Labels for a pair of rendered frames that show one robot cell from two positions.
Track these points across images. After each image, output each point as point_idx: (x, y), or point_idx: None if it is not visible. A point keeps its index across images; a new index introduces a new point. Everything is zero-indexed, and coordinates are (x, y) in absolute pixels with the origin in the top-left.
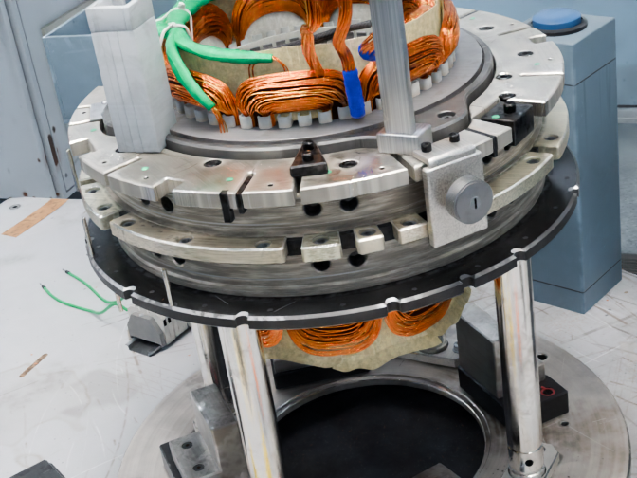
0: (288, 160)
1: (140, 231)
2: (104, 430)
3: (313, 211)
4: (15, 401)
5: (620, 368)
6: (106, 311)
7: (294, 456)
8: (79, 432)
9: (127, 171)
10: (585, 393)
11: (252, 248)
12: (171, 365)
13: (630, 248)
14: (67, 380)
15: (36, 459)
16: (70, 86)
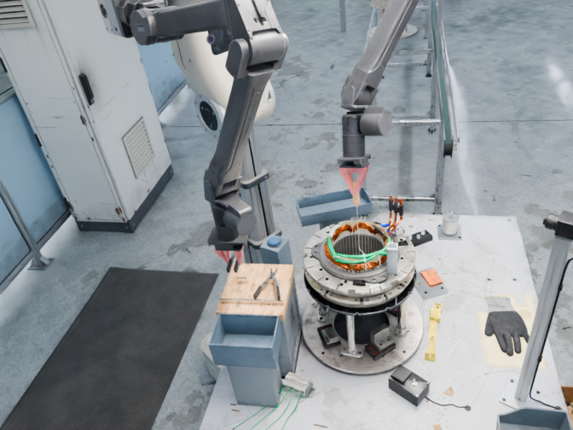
0: (400, 247)
1: (409, 278)
2: (353, 390)
3: None
4: (341, 422)
5: None
6: (286, 414)
7: (360, 340)
8: (355, 397)
9: (407, 270)
10: None
11: None
12: (320, 382)
13: (3, 414)
14: (329, 410)
15: (368, 403)
16: (275, 354)
